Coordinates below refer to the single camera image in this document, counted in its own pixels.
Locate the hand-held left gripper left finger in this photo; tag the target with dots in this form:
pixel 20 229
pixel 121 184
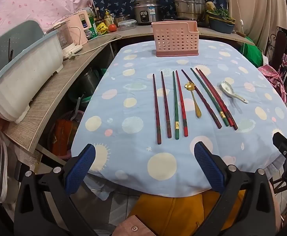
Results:
pixel 80 169

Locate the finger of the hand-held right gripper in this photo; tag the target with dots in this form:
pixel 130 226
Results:
pixel 282 143

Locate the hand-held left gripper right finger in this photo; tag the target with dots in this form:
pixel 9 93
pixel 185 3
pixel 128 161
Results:
pixel 208 164

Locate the green chopstick with gold band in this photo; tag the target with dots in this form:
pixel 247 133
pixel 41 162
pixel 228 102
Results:
pixel 208 95
pixel 175 103

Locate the dark brown chopstick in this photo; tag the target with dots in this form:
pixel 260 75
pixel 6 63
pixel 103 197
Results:
pixel 157 110
pixel 165 103

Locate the pink perforated utensil holder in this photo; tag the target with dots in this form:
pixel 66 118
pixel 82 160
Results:
pixel 174 40

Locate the orange bag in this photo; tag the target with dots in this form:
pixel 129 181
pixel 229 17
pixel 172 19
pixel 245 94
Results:
pixel 66 137

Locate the dark maroon chopstick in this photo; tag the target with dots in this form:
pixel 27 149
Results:
pixel 201 98
pixel 234 125

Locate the yellow garment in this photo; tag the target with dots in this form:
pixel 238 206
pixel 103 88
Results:
pixel 182 213

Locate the gold flower spoon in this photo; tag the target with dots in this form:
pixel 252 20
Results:
pixel 197 108

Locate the pink floral cloth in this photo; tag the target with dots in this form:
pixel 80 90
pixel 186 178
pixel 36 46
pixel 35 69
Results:
pixel 271 78

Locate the red chopstick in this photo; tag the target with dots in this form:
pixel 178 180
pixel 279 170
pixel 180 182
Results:
pixel 181 103
pixel 213 95

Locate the white ceramic spoon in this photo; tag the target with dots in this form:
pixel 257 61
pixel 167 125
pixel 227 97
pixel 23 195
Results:
pixel 225 86

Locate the green bag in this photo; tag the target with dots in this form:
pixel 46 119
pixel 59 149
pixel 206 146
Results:
pixel 252 52

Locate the dark chair back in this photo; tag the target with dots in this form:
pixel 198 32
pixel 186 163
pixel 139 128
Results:
pixel 280 46

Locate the white dish rack tub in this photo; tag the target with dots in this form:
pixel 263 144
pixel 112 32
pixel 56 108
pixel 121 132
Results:
pixel 28 83

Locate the white blender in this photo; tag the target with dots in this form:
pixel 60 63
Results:
pixel 64 39

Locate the blue bowl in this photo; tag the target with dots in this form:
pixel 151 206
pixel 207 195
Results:
pixel 221 27

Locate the beige curtain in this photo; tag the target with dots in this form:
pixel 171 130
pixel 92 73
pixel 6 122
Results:
pixel 256 9

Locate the pink electric kettle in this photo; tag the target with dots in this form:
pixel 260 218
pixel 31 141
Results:
pixel 77 28

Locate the yellow snack packet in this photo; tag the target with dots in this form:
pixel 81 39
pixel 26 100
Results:
pixel 101 29

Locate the green leafy vegetables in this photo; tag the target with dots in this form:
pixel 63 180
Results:
pixel 219 13

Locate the red tomato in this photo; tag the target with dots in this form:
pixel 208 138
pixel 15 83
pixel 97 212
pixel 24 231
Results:
pixel 112 27

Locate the clear plastic food container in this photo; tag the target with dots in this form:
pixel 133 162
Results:
pixel 126 25

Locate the yellow oil bottle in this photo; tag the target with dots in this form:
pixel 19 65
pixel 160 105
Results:
pixel 108 18

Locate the ginger root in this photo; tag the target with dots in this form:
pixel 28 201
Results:
pixel 210 6

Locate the small pot with glass lid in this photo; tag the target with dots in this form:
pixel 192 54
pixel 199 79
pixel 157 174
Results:
pixel 121 19

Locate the dark sauce bottle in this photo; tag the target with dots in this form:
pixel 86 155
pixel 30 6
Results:
pixel 98 14

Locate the steel steamer pot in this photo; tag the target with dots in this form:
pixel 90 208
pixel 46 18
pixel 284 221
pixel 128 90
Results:
pixel 189 3

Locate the steel rice cooker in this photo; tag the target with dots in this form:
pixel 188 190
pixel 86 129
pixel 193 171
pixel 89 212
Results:
pixel 147 12

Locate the pink patterned cloth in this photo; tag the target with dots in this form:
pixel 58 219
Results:
pixel 35 0

